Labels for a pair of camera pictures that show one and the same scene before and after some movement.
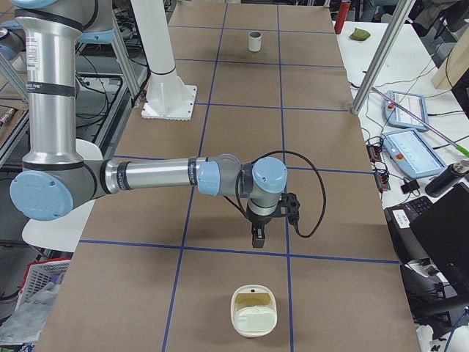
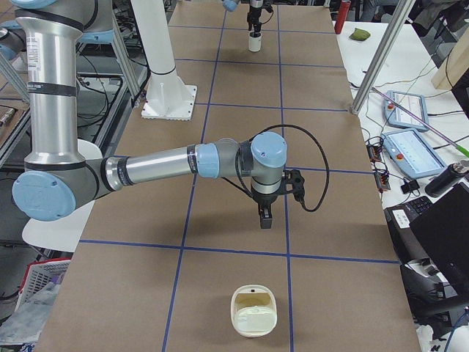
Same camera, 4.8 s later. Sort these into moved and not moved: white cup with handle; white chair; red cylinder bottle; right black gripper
Moved: right black gripper
Not moved: white chair; red cylinder bottle; white cup with handle
